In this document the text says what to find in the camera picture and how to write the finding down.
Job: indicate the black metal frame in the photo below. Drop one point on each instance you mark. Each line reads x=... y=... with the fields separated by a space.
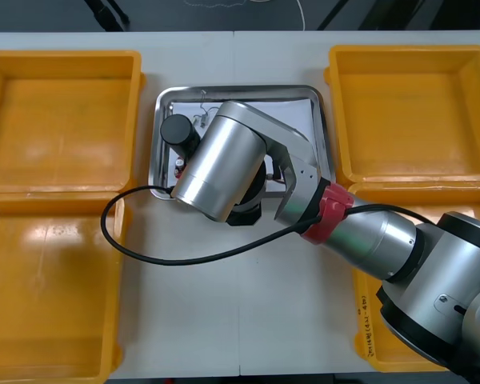
x=332 y=14

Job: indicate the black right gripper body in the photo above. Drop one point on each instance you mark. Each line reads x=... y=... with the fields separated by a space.
x=245 y=218

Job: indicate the white paper sheet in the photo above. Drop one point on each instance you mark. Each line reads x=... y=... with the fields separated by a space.
x=280 y=114

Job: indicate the steel tray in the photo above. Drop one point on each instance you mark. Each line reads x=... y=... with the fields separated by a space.
x=162 y=100

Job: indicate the round red circuit board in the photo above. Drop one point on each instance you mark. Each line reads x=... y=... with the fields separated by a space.
x=178 y=170

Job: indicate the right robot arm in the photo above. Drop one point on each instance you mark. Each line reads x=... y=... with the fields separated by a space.
x=224 y=152

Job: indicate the yellow-orange plastic bin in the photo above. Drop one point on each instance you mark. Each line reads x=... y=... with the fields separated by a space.
x=384 y=348
x=44 y=120
x=44 y=300
x=404 y=112

